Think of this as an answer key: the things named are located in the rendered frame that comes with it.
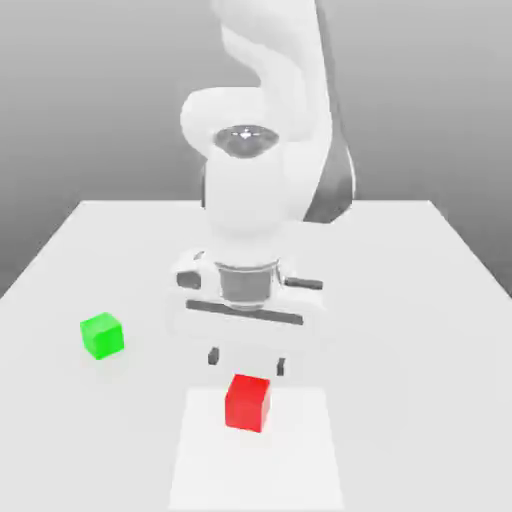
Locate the small red cube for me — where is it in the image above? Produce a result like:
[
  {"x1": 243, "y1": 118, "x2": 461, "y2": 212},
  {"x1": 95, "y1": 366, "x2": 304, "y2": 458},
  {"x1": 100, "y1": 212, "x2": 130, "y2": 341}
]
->
[{"x1": 224, "y1": 373, "x2": 272, "y2": 434}]

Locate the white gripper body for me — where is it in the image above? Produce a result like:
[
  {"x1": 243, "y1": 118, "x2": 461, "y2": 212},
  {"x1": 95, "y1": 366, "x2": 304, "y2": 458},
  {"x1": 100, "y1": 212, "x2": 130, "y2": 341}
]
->
[{"x1": 164, "y1": 288, "x2": 328, "y2": 352}]

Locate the small green cube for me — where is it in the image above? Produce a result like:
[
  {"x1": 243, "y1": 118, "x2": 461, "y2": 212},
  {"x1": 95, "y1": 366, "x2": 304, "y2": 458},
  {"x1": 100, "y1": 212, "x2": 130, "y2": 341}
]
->
[{"x1": 79, "y1": 311, "x2": 126, "y2": 361}]

